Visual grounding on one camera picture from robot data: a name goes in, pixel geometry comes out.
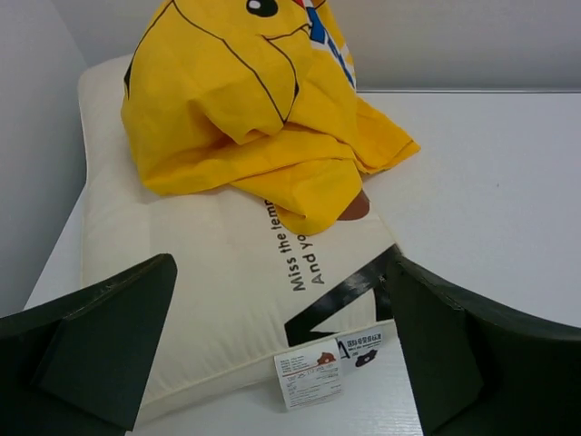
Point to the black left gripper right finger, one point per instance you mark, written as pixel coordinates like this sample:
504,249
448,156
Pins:
478,367

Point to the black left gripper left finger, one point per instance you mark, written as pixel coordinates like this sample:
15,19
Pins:
79,364

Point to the cream printed pillow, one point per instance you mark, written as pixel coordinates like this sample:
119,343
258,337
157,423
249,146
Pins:
252,301

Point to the yellow cartoon pillowcase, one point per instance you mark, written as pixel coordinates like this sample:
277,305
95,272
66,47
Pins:
261,96

